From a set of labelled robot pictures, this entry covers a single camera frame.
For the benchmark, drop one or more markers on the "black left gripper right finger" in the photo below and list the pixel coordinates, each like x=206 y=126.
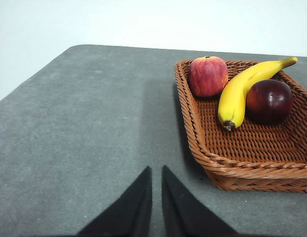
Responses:
x=183 y=214

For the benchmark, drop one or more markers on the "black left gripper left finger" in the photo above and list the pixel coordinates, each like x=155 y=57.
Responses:
x=133 y=212

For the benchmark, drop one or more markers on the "brown wicker basket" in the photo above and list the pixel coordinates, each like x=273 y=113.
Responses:
x=254 y=148

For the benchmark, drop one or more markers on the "yellow banana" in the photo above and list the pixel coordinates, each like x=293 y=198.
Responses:
x=234 y=98

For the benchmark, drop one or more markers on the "red apple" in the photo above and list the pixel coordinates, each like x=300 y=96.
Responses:
x=207 y=76

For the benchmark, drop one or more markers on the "dark purple plum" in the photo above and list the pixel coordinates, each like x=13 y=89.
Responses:
x=269 y=101

